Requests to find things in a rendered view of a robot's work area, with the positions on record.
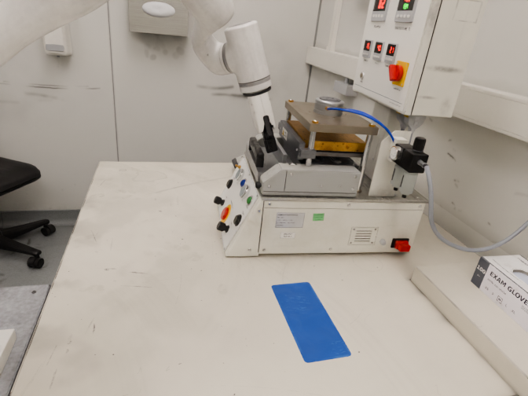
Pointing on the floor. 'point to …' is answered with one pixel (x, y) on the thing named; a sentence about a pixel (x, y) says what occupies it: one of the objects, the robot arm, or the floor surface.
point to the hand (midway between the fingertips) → (270, 144)
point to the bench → (231, 306)
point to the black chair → (8, 177)
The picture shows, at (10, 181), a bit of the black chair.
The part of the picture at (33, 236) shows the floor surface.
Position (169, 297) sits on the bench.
